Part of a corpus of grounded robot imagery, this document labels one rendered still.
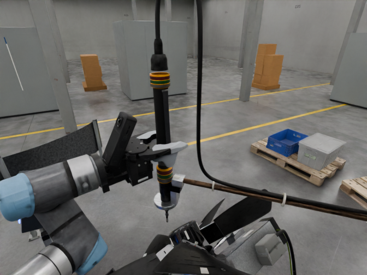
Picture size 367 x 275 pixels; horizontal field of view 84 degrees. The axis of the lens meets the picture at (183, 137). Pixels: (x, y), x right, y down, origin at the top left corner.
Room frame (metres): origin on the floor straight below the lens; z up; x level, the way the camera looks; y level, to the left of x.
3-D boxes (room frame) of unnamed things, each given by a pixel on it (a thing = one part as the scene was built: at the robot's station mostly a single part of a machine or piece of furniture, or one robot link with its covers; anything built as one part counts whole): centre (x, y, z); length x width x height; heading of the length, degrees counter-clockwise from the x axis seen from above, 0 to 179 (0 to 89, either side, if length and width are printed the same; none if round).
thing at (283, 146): (3.10, -1.78, 0.25); 0.60 x 0.41 x 0.22; 125
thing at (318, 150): (2.68, -2.06, 0.31); 0.60 x 0.42 x 0.33; 125
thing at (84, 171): (0.34, 0.20, 1.64); 0.08 x 0.05 x 0.08; 37
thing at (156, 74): (0.46, 0.05, 1.81); 0.04 x 0.04 x 0.03
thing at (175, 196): (0.45, 0.04, 1.50); 0.09 x 0.07 x 0.10; 72
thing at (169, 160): (0.41, 0.03, 1.64); 0.09 x 0.03 x 0.06; 105
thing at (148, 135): (0.48, 0.08, 1.64); 0.09 x 0.03 x 0.06; 149
